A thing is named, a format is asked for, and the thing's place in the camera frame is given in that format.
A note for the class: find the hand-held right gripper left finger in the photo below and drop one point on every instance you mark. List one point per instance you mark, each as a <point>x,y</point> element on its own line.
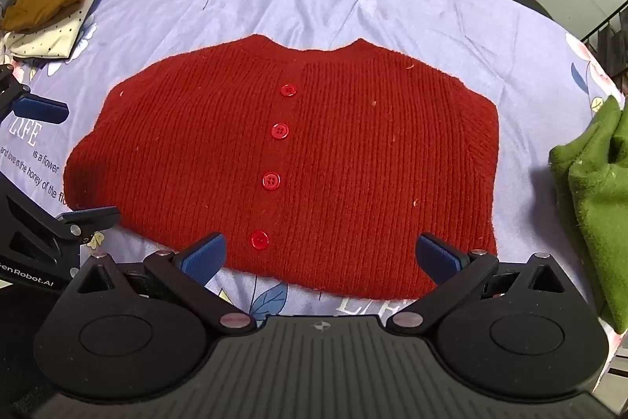
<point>205,258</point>

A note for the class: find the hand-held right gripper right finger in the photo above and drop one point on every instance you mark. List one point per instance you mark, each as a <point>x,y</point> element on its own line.
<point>435,258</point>

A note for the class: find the purple floral bedsheet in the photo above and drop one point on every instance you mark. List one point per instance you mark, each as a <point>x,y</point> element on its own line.
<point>343,2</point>

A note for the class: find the green fleece cloth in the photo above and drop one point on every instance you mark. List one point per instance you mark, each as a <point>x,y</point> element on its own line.
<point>596,198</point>

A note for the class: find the white dotted cloth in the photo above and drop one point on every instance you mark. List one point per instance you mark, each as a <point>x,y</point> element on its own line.
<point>54,41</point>

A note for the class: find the red knit cardigan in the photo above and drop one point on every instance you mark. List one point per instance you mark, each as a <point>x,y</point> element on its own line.
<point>314,163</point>

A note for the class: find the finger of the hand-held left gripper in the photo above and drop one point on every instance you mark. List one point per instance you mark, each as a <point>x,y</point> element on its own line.
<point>41,110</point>
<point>93,217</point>

